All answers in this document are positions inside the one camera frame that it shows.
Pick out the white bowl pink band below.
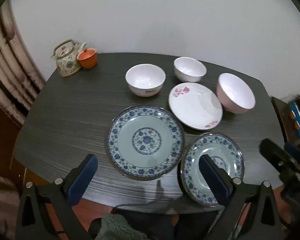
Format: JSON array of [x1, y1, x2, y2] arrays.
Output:
[[125, 64, 166, 97]]

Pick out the large blue floral plate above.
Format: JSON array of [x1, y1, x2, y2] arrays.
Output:
[[107, 105, 186, 180]]

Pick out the grey cloth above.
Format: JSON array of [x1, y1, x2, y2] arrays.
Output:
[[0, 172, 22, 240]]

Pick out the blue orange carton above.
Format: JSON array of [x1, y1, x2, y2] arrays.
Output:
[[289, 102, 300, 140]]

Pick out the small blue floral plate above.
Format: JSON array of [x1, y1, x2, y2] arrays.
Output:
[[180, 133, 245, 207]]

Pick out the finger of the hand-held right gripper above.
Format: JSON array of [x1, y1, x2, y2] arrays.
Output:
[[284, 142, 300, 173], [259, 138, 299, 174]]

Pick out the patterned ceramic teapot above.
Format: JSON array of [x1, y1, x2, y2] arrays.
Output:
[[51, 39, 88, 77]]

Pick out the white plate pink flowers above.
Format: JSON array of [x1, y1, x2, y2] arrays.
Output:
[[168, 82, 223, 131]]

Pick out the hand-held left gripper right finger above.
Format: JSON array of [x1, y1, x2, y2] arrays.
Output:
[[199, 154, 283, 240]]

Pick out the orange tea cup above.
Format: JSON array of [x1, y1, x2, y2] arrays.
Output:
[[77, 48, 98, 69]]

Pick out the dark side table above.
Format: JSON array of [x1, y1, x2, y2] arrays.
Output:
[[271, 96, 300, 145]]

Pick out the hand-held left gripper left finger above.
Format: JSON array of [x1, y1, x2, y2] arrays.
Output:
[[16, 154, 98, 240]]

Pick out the white bowl blue band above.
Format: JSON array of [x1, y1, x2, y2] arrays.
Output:
[[174, 57, 207, 83]]

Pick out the beige patterned curtain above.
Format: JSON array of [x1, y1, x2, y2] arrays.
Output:
[[0, 0, 47, 128]]

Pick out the green fleece garment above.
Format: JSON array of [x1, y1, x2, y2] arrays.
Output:
[[89, 214, 150, 240]]

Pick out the dark pants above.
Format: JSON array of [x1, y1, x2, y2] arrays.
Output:
[[114, 206, 224, 240]]

